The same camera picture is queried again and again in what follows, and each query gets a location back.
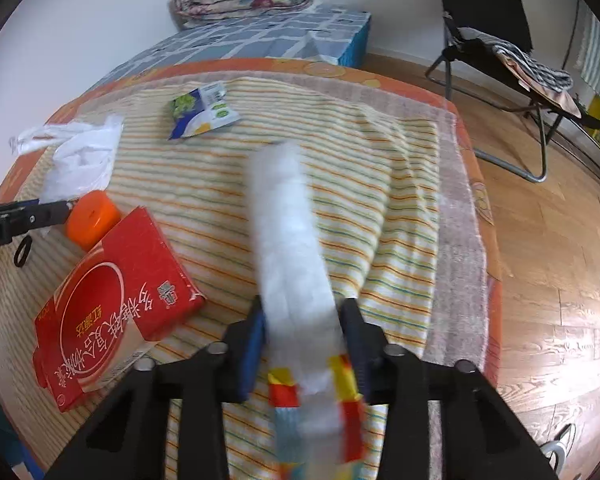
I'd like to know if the orange plastic cap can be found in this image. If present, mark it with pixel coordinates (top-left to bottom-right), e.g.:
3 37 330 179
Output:
65 190 122 252

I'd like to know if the white plastic bag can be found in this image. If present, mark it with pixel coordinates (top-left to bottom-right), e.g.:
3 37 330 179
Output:
9 115 123 204

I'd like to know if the white colourful snack wrapper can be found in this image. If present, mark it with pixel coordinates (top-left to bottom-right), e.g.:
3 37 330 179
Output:
245 142 364 479

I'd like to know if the red medicine box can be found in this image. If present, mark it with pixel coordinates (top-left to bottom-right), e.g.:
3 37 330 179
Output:
33 207 206 412

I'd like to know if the blue white snack packet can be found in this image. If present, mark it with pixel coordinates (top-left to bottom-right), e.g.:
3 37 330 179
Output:
169 81 240 140

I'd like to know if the striped yellow towel blanket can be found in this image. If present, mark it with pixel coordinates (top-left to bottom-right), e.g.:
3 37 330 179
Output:
0 77 444 480

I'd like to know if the blue checked mattress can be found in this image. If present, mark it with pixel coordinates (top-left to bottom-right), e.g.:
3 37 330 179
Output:
96 3 372 86

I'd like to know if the striped cloth on chair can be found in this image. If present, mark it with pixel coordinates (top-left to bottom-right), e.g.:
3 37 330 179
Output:
460 27 582 119

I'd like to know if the black folding chair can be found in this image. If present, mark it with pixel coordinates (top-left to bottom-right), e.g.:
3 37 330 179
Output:
425 0 600 183

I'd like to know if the black hair tie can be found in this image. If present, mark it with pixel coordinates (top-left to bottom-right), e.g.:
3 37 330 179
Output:
12 233 34 269

